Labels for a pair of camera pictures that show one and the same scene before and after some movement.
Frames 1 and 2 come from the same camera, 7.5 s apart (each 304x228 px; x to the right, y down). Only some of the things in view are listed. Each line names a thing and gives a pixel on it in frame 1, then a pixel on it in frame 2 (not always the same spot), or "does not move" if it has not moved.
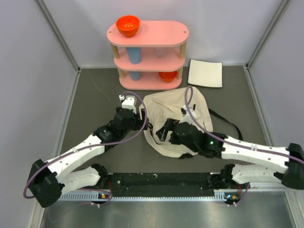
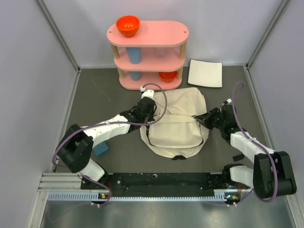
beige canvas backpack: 156,110 does not move
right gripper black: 169,126 -> 206,118
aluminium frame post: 283,3 does not move
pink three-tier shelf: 154,58 does not move
